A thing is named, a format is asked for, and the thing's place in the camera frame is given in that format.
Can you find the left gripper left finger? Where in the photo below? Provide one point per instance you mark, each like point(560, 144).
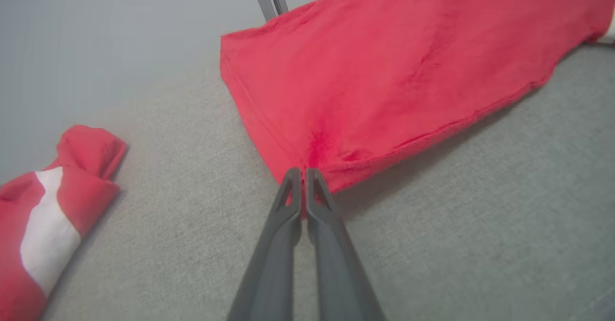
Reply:
point(269, 273)

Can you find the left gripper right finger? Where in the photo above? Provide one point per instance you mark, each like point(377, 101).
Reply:
point(341, 282)

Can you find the red shorts white stripe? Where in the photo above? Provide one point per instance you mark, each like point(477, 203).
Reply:
point(91, 157)

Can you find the red basketball jersey white trim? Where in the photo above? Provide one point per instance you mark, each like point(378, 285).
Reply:
point(408, 71)

